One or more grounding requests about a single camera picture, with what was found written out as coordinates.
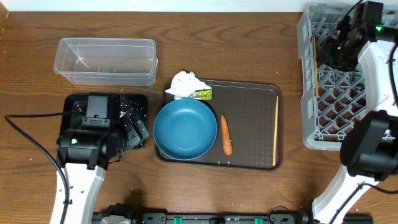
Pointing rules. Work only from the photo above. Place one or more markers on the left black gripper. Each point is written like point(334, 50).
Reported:
point(137, 134)

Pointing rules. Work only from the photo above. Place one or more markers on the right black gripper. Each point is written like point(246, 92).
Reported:
point(324, 56)

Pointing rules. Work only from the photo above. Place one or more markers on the dark blue bowl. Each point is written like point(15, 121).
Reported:
point(185, 129)

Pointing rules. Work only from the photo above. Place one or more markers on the wooden chopstick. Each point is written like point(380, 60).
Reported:
point(275, 131)
point(315, 66)

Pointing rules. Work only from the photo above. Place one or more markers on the orange carrot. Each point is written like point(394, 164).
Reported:
point(226, 138)

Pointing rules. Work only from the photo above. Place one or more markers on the pile of white rice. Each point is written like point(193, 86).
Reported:
point(133, 109)

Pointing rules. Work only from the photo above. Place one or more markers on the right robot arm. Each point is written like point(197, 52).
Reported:
point(365, 158)

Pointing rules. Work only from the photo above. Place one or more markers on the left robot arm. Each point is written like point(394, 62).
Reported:
point(96, 130)

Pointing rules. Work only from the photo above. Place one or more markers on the grey dishwasher rack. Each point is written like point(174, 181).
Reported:
point(327, 120)

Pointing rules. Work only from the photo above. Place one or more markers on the black rectangular tray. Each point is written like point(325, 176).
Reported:
point(135, 135)

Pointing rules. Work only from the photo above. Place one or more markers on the clear plastic bin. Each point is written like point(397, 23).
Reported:
point(107, 61)

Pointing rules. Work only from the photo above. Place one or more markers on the crumpled white tissue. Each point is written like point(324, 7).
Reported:
point(184, 83)

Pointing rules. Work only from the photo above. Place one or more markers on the yellow green wrapper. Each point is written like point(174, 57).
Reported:
point(198, 95)

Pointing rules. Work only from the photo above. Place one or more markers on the dark brown serving tray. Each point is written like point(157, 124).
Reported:
point(249, 109)

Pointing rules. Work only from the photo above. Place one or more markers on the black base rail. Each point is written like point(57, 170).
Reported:
point(124, 213)

